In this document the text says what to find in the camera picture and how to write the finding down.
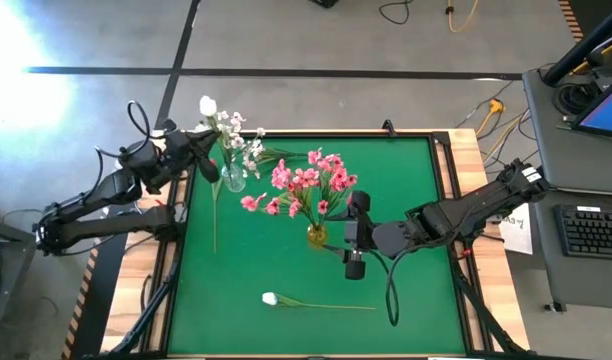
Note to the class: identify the small red clip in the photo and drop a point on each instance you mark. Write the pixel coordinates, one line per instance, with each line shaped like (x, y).
(466, 252)

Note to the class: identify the white artificial tulip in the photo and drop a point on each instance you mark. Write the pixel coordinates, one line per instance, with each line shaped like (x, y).
(269, 298)

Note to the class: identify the black pole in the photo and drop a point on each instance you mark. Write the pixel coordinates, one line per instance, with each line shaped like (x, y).
(583, 45)

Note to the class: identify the black clamp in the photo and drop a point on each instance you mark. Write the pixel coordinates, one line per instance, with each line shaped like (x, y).
(388, 127)

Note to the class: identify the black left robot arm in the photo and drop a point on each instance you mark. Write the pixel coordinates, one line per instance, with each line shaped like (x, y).
(111, 225)

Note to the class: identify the grey desk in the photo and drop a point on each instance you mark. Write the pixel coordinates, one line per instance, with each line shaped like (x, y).
(581, 170)

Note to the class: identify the white paper sheet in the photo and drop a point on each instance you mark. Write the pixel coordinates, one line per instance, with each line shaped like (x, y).
(517, 230)

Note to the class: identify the green table mat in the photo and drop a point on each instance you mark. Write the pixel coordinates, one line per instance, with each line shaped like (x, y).
(266, 270)

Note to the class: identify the grey cart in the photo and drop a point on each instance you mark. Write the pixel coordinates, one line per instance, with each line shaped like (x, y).
(1, 265)

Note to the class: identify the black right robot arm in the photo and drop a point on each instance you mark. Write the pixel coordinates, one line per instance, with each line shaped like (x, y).
(486, 200)

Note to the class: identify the yellow ribbed glass vase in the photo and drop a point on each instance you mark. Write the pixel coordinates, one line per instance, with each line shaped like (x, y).
(317, 235)

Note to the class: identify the wooden table rim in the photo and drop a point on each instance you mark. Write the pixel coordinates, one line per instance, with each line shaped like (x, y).
(463, 150)

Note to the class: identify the clear ribbed glass vase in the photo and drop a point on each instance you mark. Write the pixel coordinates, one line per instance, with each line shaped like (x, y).
(234, 179)

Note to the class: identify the black striped floor plate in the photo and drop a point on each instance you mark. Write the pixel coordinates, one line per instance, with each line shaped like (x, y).
(101, 300)

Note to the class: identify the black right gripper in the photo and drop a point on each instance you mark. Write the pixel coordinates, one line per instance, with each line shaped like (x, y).
(358, 235)

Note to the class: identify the pale blossom spray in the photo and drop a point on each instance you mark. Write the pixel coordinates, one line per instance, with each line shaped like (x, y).
(251, 162)
(236, 141)

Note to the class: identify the black keyboard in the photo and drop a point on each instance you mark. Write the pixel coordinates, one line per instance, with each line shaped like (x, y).
(591, 231)

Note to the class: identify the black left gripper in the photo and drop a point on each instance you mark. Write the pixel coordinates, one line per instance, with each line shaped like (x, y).
(181, 147)

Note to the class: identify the pink flower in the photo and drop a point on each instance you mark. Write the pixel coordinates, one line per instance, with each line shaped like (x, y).
(207, 106)

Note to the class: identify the pink blossom spray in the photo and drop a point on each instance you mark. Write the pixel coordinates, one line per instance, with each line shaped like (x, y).
(281, 177)
(336, 175)

